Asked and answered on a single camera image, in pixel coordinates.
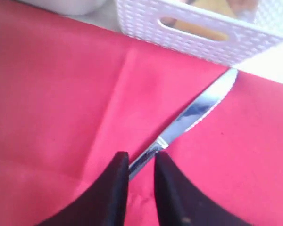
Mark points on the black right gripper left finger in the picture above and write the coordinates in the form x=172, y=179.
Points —
x=103, y=203

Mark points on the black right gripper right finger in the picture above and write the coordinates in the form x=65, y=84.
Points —
x=180, y=203

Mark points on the silver table knife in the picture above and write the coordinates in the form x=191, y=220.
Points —
x=195, y=112

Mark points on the orange cheese wedge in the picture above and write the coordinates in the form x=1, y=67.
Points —
x=218, y=6

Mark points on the red table cloth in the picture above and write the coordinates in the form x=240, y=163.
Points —
x=73, y=94

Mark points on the white woven plastic basket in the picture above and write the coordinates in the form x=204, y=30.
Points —
x=247, y=36

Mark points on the cream plastic bin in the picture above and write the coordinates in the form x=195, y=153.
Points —
x=67, y=7

